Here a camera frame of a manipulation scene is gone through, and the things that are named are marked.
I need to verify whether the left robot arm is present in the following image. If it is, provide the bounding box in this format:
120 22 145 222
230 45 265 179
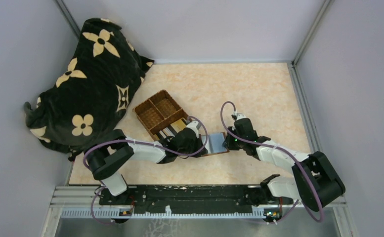
83 128 208 204

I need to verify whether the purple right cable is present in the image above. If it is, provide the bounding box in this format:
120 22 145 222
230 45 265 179
219 101 326 225

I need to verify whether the brown leather card holder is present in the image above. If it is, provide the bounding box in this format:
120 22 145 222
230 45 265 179
201 132 229 157

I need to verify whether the brown woven divided basket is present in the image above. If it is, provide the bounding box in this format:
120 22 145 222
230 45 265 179
133 90 188 141

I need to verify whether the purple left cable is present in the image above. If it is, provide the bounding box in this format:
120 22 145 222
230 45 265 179
83 115 210 226

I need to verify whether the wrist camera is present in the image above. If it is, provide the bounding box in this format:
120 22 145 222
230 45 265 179
186 120 201 138
232 113 247 121

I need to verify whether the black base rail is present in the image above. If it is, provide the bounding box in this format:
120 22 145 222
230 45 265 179
54 185 283 222

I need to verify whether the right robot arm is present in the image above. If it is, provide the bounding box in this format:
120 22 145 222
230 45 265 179
224 114 346 212

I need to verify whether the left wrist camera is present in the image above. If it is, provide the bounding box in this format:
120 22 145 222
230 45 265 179
186 120 201 138

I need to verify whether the purple cable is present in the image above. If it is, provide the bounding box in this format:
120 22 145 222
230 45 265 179
83 115 210 226
219 101 326 225

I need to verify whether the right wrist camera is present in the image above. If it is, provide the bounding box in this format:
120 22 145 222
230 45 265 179
232 113 247 121

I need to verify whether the yellow card in basket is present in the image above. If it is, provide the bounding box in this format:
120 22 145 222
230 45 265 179
171 119 187 132

